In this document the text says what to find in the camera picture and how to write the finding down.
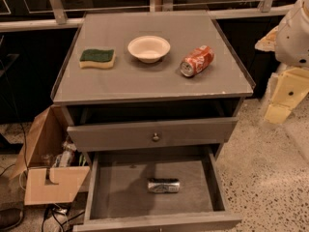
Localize green yellow sponge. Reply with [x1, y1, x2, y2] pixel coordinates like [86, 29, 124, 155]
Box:
[79, 48, 116, 69]

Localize black floor cables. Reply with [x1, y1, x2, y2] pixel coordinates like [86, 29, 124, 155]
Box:
[41, 204, 86, 232]

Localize round metal drawer knob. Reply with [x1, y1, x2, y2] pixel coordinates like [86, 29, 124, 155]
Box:
[152, 133, 160, 142]

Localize brown cardboard box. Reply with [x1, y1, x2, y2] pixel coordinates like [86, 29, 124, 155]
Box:
[10, 105, 90, 205]

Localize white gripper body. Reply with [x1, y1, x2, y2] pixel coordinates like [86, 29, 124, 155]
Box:
[255, 25, 309, 97]

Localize white paper bowl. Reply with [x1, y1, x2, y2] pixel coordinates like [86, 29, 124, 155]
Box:
[127, 36, 171, 64]

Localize metal window railing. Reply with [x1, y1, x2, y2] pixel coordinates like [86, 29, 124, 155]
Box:
[0, 0, 296, 32]

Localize silver blue redbull can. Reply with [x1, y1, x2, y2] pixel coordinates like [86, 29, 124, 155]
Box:
[147, 178, 181, 193]

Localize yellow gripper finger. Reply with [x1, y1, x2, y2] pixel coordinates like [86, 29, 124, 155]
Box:
[265, 68, 309, 124]

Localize dark shoe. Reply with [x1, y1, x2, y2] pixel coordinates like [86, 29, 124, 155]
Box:
[0, 208, 24, 232]

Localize grey drawer cabinet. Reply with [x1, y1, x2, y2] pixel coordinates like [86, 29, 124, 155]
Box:
[50, 11, 257, 161]

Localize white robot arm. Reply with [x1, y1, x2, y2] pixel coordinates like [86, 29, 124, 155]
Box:
[255, 0, 309, 124]

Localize grey top drawer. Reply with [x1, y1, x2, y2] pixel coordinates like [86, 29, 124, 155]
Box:
[68, 117, 238, 152]

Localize grey open middle drawer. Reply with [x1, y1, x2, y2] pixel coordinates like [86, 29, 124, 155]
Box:
[73, 146, 241, 232]

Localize plastic bottle in box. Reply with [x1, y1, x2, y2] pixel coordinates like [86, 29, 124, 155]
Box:
[59, 142, 76, 167]

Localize red soda can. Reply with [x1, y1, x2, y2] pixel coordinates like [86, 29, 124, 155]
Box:
[180, 45, 214, 77]

